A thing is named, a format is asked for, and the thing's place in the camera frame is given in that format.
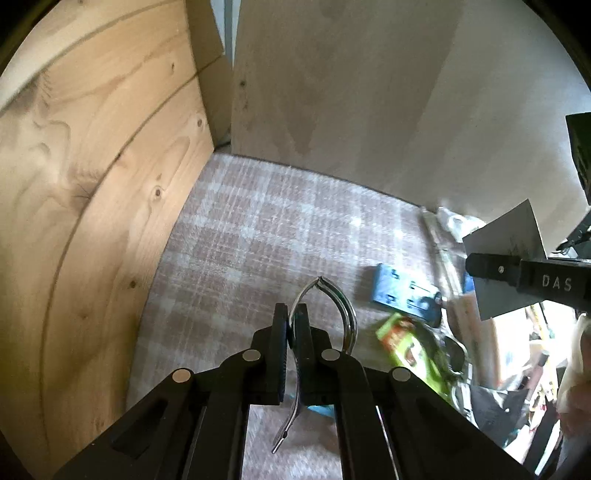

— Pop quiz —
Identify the brown cardboard back panel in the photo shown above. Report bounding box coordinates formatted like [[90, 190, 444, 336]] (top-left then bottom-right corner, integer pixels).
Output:
[[231, 1, 590, 248]]

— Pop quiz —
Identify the pine wood plank board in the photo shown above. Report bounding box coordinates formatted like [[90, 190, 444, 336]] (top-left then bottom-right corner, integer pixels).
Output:
[[1, 1, 222, 479]]

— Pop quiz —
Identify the plaid woven table mat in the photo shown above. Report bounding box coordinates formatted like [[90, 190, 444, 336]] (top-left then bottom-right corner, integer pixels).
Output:
[[126, 151, 486, 480]]

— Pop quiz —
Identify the white plastic bag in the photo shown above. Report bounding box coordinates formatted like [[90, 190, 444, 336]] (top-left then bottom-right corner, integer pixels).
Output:
[[436, 206, 486, 243]]

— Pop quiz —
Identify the green tube with orange label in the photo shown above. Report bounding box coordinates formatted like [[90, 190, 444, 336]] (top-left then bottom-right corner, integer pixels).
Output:
[[376, 313, 451, 402]]

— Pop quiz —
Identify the blue card package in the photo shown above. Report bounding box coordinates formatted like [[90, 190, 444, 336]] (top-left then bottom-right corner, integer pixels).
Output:
[[370, 263, 442, 325]]

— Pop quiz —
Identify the grey foil sachet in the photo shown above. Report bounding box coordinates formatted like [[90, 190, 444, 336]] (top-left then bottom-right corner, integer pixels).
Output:
[[463, 200, 547, 320]]

